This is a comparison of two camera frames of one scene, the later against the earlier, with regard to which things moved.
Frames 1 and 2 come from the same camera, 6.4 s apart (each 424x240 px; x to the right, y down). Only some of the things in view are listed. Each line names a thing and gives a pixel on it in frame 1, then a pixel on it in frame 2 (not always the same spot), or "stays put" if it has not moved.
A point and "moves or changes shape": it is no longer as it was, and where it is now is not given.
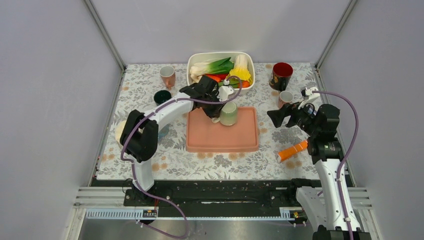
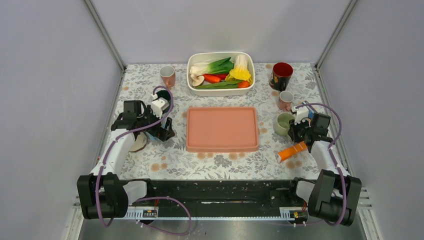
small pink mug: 284,96 stays put
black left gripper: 214,113 to 162,133
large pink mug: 168,74 stays put
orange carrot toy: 283,155 stays put
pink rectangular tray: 204,135 stays put
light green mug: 228,114 moves or changes shape
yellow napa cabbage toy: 241,68 stays put
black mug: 281,73 stays put
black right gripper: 278,115 to 293,128
